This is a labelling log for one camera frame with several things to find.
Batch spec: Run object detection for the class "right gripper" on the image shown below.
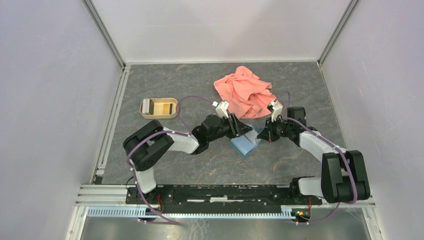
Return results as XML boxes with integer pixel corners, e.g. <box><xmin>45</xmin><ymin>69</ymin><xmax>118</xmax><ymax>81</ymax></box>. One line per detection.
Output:
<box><xmin>257</xmin><ymin>115</ymin><xmax>292</xmax><ymax>142</ymax></box>

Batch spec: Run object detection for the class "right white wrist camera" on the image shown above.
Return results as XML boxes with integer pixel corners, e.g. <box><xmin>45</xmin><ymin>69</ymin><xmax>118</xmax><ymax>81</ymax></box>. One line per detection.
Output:
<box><xmin>267</xmin><ymin>100</ymin><xmax>283</xmax><ymax>122</ymax></box>

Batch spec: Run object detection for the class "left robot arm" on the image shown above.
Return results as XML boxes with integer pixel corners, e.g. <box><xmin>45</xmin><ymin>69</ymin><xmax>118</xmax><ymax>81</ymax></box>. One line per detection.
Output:
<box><xmin>122</xmin><ymin>113</ymin><xmax>253</xmax><ymax>204</ymax></box>

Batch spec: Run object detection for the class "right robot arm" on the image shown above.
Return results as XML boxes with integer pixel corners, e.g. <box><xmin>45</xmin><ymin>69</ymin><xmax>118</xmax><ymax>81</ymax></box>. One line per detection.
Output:
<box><xmin>257</xmin><ymin>101</ymin><xmax>371</xmax><ymax>204</ymax></box>

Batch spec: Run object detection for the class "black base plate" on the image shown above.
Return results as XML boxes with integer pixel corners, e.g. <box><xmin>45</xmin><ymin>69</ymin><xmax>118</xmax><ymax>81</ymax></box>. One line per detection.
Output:
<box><xmin>144</xmin><ymin>184</ymin><xmax>323</xmax><ymax>214</ymax></box>

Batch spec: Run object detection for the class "pink cloth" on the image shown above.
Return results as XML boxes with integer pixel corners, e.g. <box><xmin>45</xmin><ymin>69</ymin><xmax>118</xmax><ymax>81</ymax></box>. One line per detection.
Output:
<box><xmin>213</xmin><ymin>66</ymin><xmax>283</xmax><ymax>119</ymax></box>

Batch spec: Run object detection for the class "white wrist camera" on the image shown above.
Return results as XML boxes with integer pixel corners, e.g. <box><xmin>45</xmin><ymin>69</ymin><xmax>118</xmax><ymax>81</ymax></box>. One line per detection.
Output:
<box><xmin>212</xmin><ymin>100</ymin><xmax>230</xmax><ymax>119</ymax></box>
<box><xmin>267</xmin><ymin>100</ymin><xmax>283</xmax><ymax>122</ymax></box>

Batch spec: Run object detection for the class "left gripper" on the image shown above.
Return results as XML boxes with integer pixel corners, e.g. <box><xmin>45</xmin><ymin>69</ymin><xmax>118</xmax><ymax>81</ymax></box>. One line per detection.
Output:
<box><xmin>207</xmin><ymin>112</ymin><xmax>253</xmax><ymax>143</ymax></box>

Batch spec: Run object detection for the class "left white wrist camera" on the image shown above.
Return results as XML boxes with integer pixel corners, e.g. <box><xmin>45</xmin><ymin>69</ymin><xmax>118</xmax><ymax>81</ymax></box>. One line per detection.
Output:
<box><xmin>212</xmin><ymin>100</ymin><xmax>230</xmax><ymax>119</ymax></box>

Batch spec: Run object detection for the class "gold card in tray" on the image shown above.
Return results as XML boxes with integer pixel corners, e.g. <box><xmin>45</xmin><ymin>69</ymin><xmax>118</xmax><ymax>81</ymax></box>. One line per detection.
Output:
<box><xmin>161</xmin><ymin>103</ymin><xmax>174</xmax><ymax>115</ymax></box>

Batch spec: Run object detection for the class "stack of cards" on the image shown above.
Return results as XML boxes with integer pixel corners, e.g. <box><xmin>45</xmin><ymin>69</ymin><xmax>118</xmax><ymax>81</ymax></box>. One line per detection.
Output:
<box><xmin>141</xmin><ymin>98</ymin><xmax>155</xmax><ymax>115</ymax></box>

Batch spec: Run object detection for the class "aluminium frame rail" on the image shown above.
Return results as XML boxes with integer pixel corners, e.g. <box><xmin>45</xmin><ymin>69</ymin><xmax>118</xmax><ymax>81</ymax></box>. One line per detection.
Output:
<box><xmin>75</xmin><ymin>65</ymin><xmax>131</xmax><ymax>206</ymax></box>

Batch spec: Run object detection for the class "beige oval card tray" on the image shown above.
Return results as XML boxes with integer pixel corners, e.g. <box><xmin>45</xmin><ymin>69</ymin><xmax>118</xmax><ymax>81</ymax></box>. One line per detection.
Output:
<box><xmin>139</xmin><ymin>98</ymin><xmax>178</xmax><ymax>120</ymax></box>

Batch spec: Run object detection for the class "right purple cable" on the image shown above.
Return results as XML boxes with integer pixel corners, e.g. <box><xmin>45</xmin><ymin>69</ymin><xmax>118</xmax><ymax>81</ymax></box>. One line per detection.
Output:
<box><xmin>278</xmin><ymin>92</ymin><xmax>359</xmax><ymax>226</ymax></box>

